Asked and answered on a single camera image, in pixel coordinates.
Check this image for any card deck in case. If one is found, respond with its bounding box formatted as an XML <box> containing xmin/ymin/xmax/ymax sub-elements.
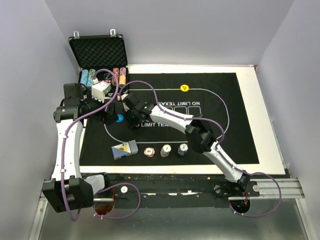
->
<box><xmin>97</xmin><ymin>72</ymin><xmax>113</xmax><ymax>85</ymax></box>

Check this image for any white table board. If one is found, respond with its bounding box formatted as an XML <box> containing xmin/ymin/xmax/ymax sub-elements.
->
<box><xmin>80</xmin><ymin>64</ymin><xmax>285</xmax><ymax>175</ymax></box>

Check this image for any green chip row in case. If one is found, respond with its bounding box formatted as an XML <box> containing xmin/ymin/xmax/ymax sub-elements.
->
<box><xmin>86</xmin><ymin>68</ymin><xmax>96</xmax><ymax>87</ymax></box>

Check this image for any blue small blind button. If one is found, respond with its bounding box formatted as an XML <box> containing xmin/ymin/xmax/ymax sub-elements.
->
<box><xmin>115</xmin><ymin>114</ymin><xmax>124</xmax><ymax>123</ymax></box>

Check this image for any blue chip row in case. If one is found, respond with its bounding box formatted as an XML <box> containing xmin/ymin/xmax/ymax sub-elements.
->
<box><xmin>80</xmin><ymin>69</ymin><xmax>89</xmax><ymax>86</ymax></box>

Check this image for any grey poker chip stack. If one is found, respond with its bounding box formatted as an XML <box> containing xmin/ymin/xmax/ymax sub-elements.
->
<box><xmin>160</xmin><ymin>144</ymin><xmax>172</xmax><ymax>158</ymax></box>

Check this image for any red chip row in case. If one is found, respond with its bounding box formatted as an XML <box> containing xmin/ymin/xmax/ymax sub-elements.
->
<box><xmin>111</xmin><ymin>67</ymin><xmax>120</xmax><ymax>86</ymax></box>

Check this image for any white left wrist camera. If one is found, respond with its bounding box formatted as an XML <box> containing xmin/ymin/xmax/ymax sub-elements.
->
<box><xmin>91</xmin><ymin>81</ymin><xmax>112</xmax><ymax>103</ymax></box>

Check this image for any black poker table mat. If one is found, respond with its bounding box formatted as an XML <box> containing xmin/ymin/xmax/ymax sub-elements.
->
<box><xmin>80</xmin><ymin>73</ymin><xmax>259</xmax><ymax>166</ymax></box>

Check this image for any orange chip row in case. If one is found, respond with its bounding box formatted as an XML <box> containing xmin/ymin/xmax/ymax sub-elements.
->
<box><xmin>118</xmin><ymin>67</ymin><xmax>127</xmax><ymax>88</ymax></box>

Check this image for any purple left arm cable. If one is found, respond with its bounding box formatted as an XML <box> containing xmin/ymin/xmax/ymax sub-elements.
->
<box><xmin>59</xmin><ymin>69</ymin><xmax>142</xmax><ymax>222</ymax></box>

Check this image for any red poker chip stack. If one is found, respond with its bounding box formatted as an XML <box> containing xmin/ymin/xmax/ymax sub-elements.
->
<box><xmin>143</xmin><ymin>147</ymin><xmax>156</xmax><ymax>158</ymax></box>

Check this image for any yellow big blind button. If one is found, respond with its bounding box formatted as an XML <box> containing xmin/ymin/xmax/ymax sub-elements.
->
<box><xmin>180</xmin><ymin>84</ymin><xmax>190</xmax><ymax>92</ymax></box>

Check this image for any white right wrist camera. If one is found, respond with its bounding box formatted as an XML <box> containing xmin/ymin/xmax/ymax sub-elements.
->
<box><xmin>117</xmin><ymin>93</ymin><xmax>128</xmax><ymax>102</ymax></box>

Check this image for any aluminium rail frame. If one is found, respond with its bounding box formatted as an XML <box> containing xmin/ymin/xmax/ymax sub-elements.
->
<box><xmin>29</xmin><ymin>175</ymin><xmax>310</xmax><ymax>240</ymax></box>

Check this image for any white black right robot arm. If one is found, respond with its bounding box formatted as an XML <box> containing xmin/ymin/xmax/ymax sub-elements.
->
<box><xmin>118</xmin><ymin>93</ymin><xmax>251</xmax><ymax>196</ymax></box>

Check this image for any blue poker chip stack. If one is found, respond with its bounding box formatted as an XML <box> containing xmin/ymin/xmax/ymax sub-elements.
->
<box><xmin>177</xmin><ymin>143</ymin><xmax>188</xmax><ymax>156</ymax></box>

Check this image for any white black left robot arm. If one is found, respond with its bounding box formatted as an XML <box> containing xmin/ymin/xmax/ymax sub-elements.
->
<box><xmin>42</xmin><ymin>81</ymin><xmax>118</xmax><ymax>213</ymax></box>

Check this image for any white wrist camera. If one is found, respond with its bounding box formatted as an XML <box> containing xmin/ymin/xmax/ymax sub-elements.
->
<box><xmin>91</xmin><ymin>81</ymin><xmax>112</xmax><ymax>103</ymax></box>
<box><xmin>117</xmin><ymin>93</ymin><xmax>128</xmax><ymax>102</ymax></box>

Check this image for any black aluminium poker case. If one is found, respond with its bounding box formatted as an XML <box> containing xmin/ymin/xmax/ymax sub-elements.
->
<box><xmin>68</xmin><ymin>29</ymin><xmax>129</xmax><ymax>97</ymax></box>

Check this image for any blue playing card box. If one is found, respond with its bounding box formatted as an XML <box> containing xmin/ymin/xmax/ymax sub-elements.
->
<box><xmin>111</xmin><ymin>140</ymin><xmax>139</xmax><ymax>160</ymax></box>

